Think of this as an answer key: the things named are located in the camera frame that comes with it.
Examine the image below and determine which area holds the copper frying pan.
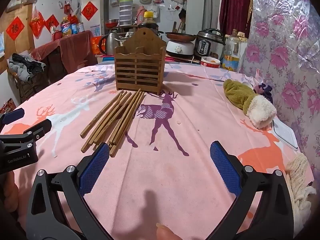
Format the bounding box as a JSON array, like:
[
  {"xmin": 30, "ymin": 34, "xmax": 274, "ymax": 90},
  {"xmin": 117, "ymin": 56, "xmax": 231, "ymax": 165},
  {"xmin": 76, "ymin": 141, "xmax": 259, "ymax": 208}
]
[{"xmin": 164, "ymin": 31, "xmax": 197, "ymax": 42}]

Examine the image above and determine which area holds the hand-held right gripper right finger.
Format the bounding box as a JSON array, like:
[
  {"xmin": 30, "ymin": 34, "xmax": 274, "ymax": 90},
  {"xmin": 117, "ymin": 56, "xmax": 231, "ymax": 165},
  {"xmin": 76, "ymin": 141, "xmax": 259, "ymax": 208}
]
[{"xmin": 207, "ymin": 141, "xmax": 294, "ymax": 240}]

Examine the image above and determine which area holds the chair with grey clothes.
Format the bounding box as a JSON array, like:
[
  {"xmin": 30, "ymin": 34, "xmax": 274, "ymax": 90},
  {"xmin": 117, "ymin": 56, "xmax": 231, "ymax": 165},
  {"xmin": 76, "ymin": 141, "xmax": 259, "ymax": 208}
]
[{"xmin": 7, "ymin": 53, "xmax": 47, "ymax": 98}]

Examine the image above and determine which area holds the dark red curtain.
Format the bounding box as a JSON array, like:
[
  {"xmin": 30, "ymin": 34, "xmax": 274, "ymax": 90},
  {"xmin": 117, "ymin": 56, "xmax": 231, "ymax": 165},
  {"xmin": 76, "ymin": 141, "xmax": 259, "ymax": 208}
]
[{"xmin": 219, "ymin": 0, "xmax": 254, "ymax": 37}]

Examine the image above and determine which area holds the stacked containers green lid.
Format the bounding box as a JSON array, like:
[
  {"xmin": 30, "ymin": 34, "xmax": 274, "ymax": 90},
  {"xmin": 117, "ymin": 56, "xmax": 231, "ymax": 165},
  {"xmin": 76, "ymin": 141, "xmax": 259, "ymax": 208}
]
[{"xmin": 118, "ymin": 0, "xmax": 133, "ymax": 26}]

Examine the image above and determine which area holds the white electric cooker base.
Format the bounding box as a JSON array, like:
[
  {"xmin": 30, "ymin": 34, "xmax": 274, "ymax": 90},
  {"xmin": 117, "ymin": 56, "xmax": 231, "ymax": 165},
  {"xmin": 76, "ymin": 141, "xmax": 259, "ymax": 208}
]
[{"xmin": 166, "ymin": 39, "xmax": 195, "ymax": 58}]

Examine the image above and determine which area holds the red cloth covered table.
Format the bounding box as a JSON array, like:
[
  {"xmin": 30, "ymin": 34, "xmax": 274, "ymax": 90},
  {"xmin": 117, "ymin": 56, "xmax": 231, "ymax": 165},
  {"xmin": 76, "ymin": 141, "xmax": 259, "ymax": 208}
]
[{"xmin": 30, "ymin": 30, "xmax": 98, "ymax": 83}]

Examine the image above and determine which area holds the floral purple wall fabric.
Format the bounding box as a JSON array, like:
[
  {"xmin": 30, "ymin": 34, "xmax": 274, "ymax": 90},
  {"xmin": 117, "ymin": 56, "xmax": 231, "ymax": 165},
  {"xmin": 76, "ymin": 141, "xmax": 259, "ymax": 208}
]
[{"xmin": 240, "ymin": 0, "xmax": 320, "ymax": 180}]

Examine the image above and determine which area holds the white and red bowl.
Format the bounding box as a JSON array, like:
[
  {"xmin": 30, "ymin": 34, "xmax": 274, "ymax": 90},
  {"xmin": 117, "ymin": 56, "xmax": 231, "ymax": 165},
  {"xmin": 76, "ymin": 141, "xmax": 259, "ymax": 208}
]
[{"xmin": 200, "ymin": 56, "xmax": 221, "ymax": 68}]

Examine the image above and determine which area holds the person's right hand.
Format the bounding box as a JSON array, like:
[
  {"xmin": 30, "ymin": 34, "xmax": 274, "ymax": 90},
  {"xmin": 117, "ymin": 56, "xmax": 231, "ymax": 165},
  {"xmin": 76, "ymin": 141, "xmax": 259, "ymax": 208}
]
[{"xmin": 156, "ymin": 222, "xmax": 182, "ymax": 240}]

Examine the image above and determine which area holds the red diamond paper decoration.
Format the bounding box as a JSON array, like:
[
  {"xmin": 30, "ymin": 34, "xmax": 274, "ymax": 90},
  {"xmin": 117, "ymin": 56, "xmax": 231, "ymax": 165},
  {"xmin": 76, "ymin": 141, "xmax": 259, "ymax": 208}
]
[
  {"xmin": 81, "ymin": 1, "xmax": 99, "ymax": 21},
  {"xmin": 6, "ymin": 16, "xmax": 26, "ymax": 41},
  {"xmin": 44, "ymin": 14, "xmax": 60, "ymax": 33}
]

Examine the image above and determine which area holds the slatted wooden chopstick holder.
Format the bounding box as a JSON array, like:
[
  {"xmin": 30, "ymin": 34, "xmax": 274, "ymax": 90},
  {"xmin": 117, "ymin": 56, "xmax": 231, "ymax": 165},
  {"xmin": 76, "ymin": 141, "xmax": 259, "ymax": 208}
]
[{"xmin": 114, "ymin": 27, "xmax": 167, "ymax": 95}]

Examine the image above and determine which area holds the red hanging bag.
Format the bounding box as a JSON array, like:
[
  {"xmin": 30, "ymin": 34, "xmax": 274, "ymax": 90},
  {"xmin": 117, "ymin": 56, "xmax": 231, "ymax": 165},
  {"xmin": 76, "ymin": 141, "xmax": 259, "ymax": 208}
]
[{"xmin": 29, "ymin": 7, "xmax": 46, "ymax": 39}]

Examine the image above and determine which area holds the orange printed box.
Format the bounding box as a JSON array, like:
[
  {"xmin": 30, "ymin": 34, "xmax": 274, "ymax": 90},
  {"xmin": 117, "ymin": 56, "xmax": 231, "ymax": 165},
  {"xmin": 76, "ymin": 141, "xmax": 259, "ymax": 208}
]
[{"xmin": 91, "ymin": 36, "xmax": 103, "ymax": 55}]

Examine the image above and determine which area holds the green and cream plush cloth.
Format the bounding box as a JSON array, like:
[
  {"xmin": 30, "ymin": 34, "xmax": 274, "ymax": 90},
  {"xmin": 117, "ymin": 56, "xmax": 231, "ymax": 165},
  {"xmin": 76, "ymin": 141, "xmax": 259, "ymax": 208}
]
[{"xmin": 223, "ymin": 79, "xmax": 277, "ymax": 130}]

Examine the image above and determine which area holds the clear cooking oil bottle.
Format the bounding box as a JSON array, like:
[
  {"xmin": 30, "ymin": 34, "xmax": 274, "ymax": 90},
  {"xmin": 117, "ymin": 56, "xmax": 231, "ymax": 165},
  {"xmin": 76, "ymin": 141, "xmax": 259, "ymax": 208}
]
[{"xmin": 222, "ymin": 29, "xmax": 242, "ymax": 72}]

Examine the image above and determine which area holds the white refrigerator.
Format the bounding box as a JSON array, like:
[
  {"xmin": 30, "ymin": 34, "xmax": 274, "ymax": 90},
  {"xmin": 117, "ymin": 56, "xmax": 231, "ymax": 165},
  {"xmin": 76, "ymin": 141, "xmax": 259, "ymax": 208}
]
[{"xmin": 79, "ymin": 0, "xmax": 111, "ymax": 53}]

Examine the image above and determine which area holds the cream knitted cloth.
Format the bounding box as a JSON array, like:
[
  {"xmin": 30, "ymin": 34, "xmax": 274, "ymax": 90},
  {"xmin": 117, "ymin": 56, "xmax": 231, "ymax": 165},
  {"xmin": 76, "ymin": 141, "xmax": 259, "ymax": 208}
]
[{"xmin": 285, "ymin": 152, "xmax": 317, "ymax": 230}]

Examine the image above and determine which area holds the pile of wooden chopsticks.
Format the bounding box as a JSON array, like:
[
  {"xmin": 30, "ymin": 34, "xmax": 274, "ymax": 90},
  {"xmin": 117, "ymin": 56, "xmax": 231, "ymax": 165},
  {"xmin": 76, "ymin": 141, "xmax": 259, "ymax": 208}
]
[{"xmin": 80, "ymin": 89, "xmax": 145, "ymax": 157}]

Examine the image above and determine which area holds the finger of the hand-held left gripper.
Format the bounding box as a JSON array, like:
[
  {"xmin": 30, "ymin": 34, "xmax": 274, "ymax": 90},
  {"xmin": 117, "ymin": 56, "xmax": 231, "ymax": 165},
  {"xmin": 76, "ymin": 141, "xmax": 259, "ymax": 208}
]
[
  {"xmin": 0, "ymin": 108, "xmax": 25, "ymax": 126},
  {"xmin": 0, "ymin": 119, "xmax": 52, "ymax": 147}
]

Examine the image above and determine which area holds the dark sauce bottle yellow cap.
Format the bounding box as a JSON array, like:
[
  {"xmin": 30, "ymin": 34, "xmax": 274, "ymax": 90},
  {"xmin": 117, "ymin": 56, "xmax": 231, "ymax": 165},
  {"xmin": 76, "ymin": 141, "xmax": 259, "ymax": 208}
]
[{"xmin": 137, "ymin": 11, "xmax": 160, "ymax": 35}]

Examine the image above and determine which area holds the yellow oil bottle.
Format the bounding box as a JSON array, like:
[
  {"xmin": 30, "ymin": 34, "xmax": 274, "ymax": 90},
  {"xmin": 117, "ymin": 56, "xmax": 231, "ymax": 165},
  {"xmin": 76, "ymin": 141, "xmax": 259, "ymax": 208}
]
[{"xmin": 60, "ymin": 17, "xmax": 72, "ymax": 37}]

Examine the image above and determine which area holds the steel electric kettle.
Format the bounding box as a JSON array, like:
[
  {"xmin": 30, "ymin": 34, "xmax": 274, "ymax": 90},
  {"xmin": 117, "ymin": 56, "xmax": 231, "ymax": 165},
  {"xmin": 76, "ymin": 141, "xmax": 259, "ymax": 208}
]
[{"xmin": 99, "ymin": 32, "xmax": 121, "ymax": 56}]

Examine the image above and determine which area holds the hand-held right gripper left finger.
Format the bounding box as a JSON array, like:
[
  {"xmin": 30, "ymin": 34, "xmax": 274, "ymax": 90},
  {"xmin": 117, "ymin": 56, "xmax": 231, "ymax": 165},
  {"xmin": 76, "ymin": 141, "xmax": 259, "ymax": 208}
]
[{"xmin": 25, "ymin": 142, "xmax": 110, "ymax": 240}]

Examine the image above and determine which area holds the black electric pressure cooker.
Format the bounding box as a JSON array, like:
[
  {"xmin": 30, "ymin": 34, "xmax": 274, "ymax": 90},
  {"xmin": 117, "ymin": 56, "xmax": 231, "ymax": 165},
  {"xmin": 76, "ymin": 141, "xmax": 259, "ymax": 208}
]
[{"xmin": 194, "ymin": 28, "xmax": 225, "ymax": 61}]

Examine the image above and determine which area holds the blue labelled tin can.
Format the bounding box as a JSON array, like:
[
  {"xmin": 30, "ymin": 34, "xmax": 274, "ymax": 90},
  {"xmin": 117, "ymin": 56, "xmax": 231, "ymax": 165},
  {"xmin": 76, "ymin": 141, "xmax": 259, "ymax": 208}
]
[{"xmin": 71, "ymin": 22, "xmax": 85, "ymax": 34}]

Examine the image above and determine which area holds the pink deer printed tablecloth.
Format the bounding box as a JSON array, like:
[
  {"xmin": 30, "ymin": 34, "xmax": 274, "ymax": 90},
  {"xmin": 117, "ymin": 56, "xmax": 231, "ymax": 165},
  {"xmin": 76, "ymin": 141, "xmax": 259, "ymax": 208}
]
[{"xmin": 0, "ymin": 61, "xmax": 313, "ymax": 240}]

